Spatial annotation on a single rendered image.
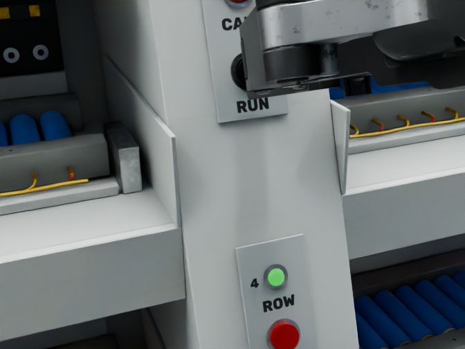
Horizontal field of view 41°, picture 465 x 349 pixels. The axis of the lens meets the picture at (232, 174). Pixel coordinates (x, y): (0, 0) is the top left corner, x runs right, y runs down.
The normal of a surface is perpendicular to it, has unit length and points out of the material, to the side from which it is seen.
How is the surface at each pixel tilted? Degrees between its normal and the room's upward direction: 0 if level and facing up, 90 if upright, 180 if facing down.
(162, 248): 109
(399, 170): 19
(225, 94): 90
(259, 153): 90
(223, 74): 90
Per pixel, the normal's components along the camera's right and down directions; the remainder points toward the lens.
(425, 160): -0.02, -0.91
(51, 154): 0.35, 0.37
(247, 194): 0.33, 0.06
